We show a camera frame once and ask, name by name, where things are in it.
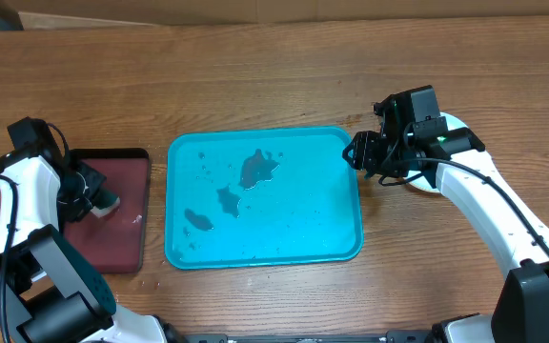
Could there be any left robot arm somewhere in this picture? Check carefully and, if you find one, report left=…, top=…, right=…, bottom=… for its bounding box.
left=0, top=151, right=184, bottom=342

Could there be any green and yellow sponge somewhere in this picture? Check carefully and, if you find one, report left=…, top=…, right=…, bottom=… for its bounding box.
left=91, top=188, right=120, bottom=218

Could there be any black tray with maroon liner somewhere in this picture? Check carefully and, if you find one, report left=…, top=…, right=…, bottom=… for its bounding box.
left=63, top=148, right=151, bottom=273

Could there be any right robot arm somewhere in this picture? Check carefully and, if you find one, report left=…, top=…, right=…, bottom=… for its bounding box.
left=342, top=128, right=549, bottom=342

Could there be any teal plastic tray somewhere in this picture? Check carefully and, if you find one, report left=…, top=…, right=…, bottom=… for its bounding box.
left=164, top=127, right=364, bottom=270

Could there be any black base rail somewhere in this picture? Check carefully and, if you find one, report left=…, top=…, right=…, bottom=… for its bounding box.
left=184, top=330, right=444, bottom=343

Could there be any light blue plate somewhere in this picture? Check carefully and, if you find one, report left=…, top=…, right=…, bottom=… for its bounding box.
left=404, top=111, right=467, bottom=194

